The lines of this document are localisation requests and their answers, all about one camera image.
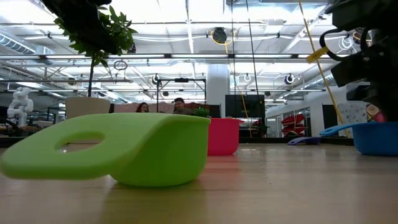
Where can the white patterned panel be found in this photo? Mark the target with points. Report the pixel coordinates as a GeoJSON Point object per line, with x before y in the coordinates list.
{"type": "Point", "coordinates": [351, 115]}

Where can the green leafy tree plant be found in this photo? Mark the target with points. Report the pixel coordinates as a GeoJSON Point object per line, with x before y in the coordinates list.
{"type": "Point", "coordinates": [121, 31]}

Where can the blue plastic measuring cup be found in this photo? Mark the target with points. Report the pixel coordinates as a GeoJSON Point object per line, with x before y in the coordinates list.
{"type": "Point", "coordinates": [376, 140]}

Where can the white humanoid robot figure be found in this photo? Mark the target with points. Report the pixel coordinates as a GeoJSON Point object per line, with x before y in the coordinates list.
{"type": "Point", "coordinates": [20, 104]}

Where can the pink partition screen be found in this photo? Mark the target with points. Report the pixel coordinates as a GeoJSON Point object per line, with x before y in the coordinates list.
{"type": "Point", "coordinates": [124, 108]}

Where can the person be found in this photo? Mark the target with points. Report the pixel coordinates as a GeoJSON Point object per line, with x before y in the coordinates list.
{"type": "Point", "coordinates": [142, 107]}
{"type": "Point", "coordinates": [181, 107]}

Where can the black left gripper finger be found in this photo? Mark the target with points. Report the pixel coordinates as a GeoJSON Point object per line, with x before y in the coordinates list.
{"type": "Point", "coordinates": [87, 25]}

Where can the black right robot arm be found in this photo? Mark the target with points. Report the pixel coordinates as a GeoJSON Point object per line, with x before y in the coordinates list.
{"type": "Point", "coordinates": [373, 15]}

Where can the black monitor screen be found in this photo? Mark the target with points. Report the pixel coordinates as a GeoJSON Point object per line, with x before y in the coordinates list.
{"type": "Point", "coordinates": [245, 105]}

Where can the small purple measuring cup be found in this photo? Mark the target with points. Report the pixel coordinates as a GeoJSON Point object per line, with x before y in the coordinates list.
{"type": "Point", "coordinates": [304, 141]}

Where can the large red measuring cup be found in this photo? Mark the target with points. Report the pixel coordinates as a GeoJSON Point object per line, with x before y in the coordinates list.
{"type": "Point", "coordinates": [222, 137]}

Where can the black table edge rail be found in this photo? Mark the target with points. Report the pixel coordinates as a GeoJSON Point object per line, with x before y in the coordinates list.
{"type": "Point", "coordinates": [273, 140]}

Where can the colourful patchwork quilt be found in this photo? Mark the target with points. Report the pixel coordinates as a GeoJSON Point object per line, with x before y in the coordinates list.
{"type": "Point", "coordinates": [374, 115]}

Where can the large white planter pot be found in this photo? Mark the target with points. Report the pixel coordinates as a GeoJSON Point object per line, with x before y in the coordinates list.
{"type": "Point", "coordinates": [87, 107]}

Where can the green plastic measuring cup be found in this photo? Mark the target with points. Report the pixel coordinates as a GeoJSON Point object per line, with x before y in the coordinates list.
{"type": "Point", "coordinates": [161, 149]}

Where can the red storage rack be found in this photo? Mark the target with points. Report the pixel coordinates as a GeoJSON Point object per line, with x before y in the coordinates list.
{"type": "Point", "coordinates": [293, 124]}

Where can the small green bush plant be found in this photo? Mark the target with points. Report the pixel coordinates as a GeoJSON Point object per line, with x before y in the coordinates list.
{"type": "Point", "coordinates": [202, 112]}

